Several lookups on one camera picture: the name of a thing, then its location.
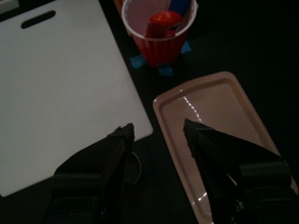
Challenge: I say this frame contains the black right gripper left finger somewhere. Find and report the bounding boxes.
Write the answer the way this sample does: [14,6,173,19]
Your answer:
[41,122,136,224]

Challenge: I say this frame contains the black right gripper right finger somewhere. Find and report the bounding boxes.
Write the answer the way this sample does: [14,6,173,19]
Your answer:
[181,118,299,224]

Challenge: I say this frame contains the pink rectangular plastic tray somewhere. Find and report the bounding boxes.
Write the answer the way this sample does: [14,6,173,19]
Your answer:
[152,71,299,223]

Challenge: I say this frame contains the white plastic cutting board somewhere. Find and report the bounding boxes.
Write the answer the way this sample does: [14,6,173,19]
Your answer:
[0,0,155,198]

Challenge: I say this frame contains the blue tape piece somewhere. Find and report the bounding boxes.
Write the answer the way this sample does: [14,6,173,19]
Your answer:
[179,39,192,55]
[128,54,147,70]
[156,64,175,77]

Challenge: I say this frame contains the red plastic cup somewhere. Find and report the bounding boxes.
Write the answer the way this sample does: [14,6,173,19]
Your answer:
[120,0,200,70]

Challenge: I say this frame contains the red toy utensil handle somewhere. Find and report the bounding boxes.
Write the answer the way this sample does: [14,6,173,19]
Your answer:
[144,10,184,39]

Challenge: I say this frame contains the blue toy utensil handle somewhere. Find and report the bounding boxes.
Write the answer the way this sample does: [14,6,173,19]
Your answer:
[167,0,192,18]

